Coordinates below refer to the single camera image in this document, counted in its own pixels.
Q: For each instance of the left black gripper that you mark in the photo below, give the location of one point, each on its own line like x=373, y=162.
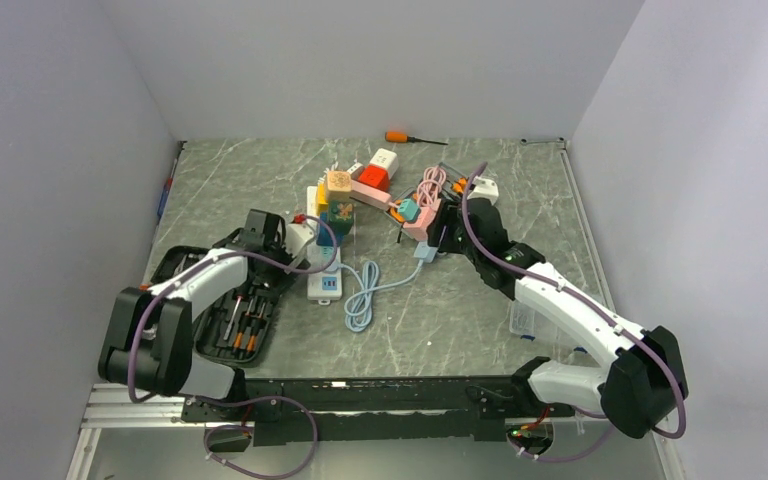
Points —
x=279, y=275

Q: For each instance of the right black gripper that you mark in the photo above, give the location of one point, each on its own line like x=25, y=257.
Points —
x=447, y=215

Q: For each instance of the light blue power strip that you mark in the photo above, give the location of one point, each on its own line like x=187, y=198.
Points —
x=425, y=252

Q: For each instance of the pink cube socket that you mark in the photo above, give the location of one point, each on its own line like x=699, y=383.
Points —
x=418, y=229

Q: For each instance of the teal cube plug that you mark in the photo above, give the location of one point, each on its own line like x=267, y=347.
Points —
x=408, y=210

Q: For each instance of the grey tool tray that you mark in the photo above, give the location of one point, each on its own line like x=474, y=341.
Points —
x=452, y=186

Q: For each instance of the blue cube adapter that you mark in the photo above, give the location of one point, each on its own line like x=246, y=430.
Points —
x=327, y=236

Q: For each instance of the yellow cube adapter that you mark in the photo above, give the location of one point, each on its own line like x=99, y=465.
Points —
x=321, y=199

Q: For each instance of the green cube adapter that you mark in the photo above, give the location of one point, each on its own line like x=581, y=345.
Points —
x=340, y=216

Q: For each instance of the pink power strip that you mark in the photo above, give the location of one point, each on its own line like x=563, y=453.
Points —
x=370, y=196

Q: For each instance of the beige cube adapter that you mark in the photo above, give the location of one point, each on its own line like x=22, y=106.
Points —
x=337, y=186

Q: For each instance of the red cube adapter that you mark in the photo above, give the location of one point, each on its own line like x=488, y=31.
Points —
x=375, y=177

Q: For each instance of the black tool case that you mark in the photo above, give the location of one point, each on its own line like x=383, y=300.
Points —
x=234, y=297

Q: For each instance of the clear screw box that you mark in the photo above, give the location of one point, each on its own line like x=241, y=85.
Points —
x=527, y=323

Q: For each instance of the white cube adapter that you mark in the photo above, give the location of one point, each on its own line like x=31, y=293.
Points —
x=386, y=160

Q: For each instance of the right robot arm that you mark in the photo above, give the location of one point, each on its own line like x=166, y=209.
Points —
x=638, y=382

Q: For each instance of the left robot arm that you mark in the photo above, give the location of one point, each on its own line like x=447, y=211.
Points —
x=149, y=342

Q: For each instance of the red blue pen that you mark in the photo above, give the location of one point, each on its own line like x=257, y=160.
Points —
x=166, y=189

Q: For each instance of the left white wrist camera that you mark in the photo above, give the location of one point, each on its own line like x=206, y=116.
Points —
x=298, y=237

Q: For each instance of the orange handled screwdriver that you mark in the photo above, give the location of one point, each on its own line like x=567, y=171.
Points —
x=403, y=138

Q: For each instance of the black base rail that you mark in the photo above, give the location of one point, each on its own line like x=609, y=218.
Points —
x=482, y=408

